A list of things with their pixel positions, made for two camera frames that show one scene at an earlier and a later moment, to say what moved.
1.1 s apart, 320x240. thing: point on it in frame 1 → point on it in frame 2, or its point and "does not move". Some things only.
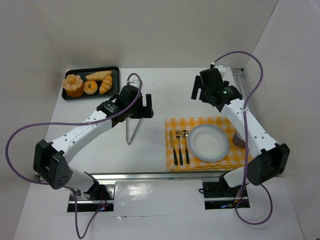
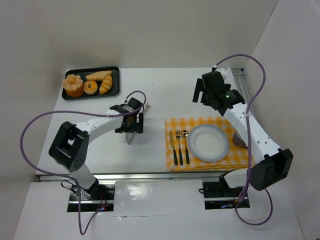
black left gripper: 141,110 → 130,128
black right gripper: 203,90 does not move
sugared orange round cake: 73,85 does not move
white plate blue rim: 208,143 does not move
